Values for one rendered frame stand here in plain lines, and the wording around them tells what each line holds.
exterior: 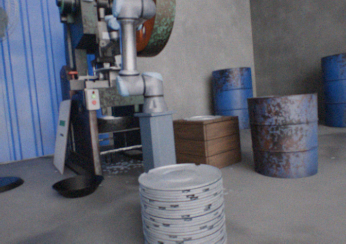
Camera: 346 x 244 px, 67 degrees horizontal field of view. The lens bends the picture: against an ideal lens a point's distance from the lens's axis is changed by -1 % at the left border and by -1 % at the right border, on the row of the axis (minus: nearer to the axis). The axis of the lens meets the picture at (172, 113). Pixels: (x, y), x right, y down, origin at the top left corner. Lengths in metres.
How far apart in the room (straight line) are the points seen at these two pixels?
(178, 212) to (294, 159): 0.99
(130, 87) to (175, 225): 0.84
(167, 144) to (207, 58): 3.06
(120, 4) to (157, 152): 0.80
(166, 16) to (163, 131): 1.03
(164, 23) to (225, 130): 0.96
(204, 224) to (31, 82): 2.69
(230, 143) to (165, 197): 1.22
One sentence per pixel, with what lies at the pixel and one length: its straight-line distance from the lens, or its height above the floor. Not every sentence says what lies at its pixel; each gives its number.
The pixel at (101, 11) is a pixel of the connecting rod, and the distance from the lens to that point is 2.33.
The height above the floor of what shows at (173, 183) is 0.24.
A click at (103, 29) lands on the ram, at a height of 1.11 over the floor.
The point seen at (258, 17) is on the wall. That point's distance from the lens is 5.30.
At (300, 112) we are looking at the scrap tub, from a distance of 1.65.
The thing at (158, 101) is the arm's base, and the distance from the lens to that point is 1.51.
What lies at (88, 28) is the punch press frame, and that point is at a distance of 2.17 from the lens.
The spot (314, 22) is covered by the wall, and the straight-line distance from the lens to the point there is 4.70.
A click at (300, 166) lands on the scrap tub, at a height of 0.07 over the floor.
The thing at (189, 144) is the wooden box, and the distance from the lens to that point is 1.90.
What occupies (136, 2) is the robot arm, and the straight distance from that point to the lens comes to 1.48.
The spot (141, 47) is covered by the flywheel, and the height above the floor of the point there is 1.00.
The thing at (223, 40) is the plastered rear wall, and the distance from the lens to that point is 4.77.
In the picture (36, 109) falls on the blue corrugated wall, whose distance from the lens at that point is 3.23.
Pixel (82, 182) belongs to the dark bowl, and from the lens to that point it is 1.86.
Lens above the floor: 0.52
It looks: 3 degrees down
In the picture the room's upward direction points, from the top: 5 degrees counter-clockwise
